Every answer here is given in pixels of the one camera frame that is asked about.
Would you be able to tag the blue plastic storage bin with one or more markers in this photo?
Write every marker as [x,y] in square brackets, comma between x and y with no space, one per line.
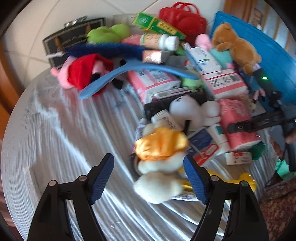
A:
[278,64]

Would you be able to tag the green medicine box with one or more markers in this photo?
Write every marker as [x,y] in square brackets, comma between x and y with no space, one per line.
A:
[155,25]

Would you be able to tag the brown teddy bear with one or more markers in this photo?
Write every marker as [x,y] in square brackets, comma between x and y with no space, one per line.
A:
[242,51]

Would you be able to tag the green bottle cap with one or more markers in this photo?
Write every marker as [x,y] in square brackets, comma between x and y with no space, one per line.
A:
[257,150]

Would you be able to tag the red white striped box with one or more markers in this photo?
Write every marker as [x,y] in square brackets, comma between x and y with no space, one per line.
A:
[224,84]

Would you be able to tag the white bottle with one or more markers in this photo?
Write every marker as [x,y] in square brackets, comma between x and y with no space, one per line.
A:
[160,41]

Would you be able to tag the dark blue fuzzy brush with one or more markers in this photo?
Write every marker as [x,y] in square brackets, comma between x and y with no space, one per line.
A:
[107,50]

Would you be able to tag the green plush toy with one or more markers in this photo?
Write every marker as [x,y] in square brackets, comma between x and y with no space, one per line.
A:
[114,34]

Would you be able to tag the pink tissue pack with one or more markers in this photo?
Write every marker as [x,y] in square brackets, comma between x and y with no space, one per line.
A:
[233,112]

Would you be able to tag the black gift box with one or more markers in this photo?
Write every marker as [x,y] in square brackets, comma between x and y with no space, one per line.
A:
[74,32]

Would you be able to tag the white blue medicine box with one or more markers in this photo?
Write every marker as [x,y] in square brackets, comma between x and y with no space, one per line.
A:
[201,59]

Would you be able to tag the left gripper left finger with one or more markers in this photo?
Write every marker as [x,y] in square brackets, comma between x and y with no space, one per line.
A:
[51,219]

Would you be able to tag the red toy suitcase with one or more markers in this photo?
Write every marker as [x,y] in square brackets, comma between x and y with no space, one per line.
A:
[186,18]

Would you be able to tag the pink tissue pack barcode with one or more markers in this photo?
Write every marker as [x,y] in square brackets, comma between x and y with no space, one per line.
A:
[148,82]

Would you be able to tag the pink pig plush red dress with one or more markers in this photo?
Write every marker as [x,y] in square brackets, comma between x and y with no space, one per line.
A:
[80,72]

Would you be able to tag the blue red card box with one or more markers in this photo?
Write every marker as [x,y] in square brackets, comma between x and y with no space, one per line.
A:
[202,146]

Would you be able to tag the white plush toy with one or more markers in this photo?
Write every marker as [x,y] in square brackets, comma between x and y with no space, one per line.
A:
[185,110]

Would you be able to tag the striped tablecloth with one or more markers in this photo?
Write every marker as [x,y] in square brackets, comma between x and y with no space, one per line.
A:
[53,135]

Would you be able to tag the cream bear plush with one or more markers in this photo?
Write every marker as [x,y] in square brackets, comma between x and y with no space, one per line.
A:
[161,151]

